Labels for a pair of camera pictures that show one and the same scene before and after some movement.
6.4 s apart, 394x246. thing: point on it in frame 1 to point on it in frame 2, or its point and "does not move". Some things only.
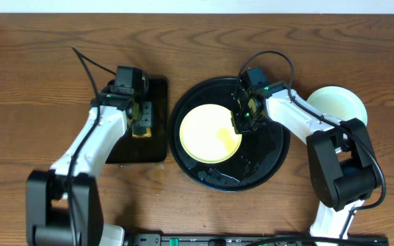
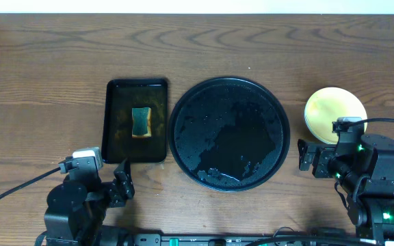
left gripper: [145, 114] to [117, 193]
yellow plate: [208, 135] to [325, 106]
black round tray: [261, 154] does not move
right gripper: [241, 126] to [324, 154]
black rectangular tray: [152, 149] does not move
